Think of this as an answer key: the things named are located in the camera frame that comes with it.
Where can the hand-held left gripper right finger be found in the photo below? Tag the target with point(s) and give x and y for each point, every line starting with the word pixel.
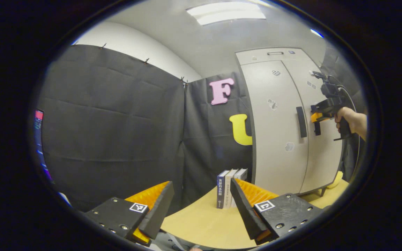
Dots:
pixel 244 212

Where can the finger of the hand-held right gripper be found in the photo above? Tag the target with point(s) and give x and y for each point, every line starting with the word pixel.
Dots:
pixel 318 118

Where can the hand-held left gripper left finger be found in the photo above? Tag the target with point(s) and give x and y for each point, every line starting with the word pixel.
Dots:
pixel 161 212

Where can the grey double-door shoe cabinet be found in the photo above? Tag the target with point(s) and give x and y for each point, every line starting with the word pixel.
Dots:
pixel 253 167

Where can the grey cabinet door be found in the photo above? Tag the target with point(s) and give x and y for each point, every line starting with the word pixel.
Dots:
pixel 274 167
pixel 323 164

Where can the grey cabinet drawer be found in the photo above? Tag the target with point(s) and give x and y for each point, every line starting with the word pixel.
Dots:
pixel 262 59

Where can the beige book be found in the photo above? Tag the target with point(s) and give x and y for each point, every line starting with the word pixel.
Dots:
pixel 228 191

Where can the blue book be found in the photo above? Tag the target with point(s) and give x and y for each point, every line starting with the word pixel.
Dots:
pixel 221 191

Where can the white book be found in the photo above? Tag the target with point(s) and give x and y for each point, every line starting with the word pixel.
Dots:
pixel 241 173

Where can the small ceiling light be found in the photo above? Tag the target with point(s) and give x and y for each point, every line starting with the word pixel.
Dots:
pixel 317 33

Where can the black backdrop cloth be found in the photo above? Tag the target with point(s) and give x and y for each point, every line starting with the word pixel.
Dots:
pixel 117 122

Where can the large ceiling light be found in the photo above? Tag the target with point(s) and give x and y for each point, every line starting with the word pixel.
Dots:
pixel 225 13

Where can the computer monitor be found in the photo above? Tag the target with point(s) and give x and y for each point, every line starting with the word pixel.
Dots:
pixel 39 116

